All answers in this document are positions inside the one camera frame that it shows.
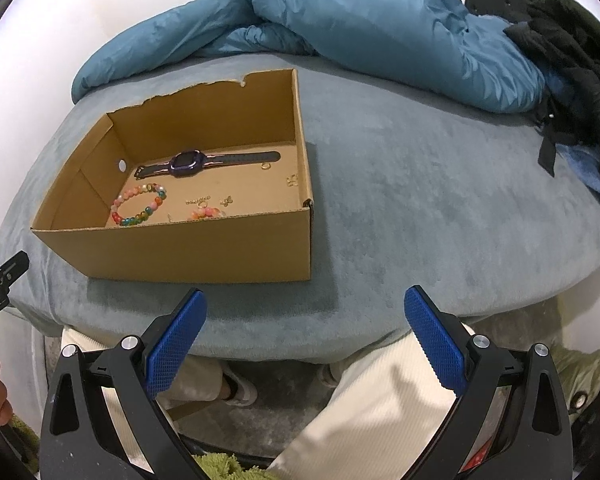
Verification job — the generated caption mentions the multicolour bead bracelet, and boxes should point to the multicolour bead bracelet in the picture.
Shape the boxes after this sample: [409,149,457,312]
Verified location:
[110,182,168,228]

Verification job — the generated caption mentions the cream trouser legs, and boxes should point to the cream trouser legs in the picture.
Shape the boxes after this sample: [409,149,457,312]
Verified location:
[59,320,477,480]

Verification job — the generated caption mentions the gold ring charm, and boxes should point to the gold ring charm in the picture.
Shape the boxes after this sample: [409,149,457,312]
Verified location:
[185,195,211,207]

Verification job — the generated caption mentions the purple kids smartwatch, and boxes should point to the purple kids smartwatch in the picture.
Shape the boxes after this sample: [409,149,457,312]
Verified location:
[134,150,282,180]

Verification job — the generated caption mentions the grey blue bed sheet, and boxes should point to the grey blue bed sheet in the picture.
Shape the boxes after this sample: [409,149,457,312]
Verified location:
[0,54,600,363]

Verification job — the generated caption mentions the black puffer jacket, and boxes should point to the black puffer jacket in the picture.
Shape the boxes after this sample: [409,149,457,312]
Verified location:
[505,0,600,147]

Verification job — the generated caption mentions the olive green bag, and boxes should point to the olive green bag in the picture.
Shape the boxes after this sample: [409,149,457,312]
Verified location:
[550,344,600,424]

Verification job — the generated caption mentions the blue denim garment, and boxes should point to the blue denim garment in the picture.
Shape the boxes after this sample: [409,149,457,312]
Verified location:
[556,144,600,204]

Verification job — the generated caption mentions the white sneaker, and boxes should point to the white sneaker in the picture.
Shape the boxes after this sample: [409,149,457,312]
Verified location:
[220,363,258,408]

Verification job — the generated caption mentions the brown cardboard box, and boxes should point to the brown cardboard box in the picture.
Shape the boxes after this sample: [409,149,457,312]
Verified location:
[31,68,313,284]

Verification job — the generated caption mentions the teal blue duvet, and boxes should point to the teal blue duvet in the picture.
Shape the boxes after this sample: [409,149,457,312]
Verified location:
[71,0,544,114]

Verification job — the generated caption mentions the green shaggy rug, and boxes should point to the green shaggy rug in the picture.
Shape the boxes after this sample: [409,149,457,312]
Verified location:
[193,453,275,480]

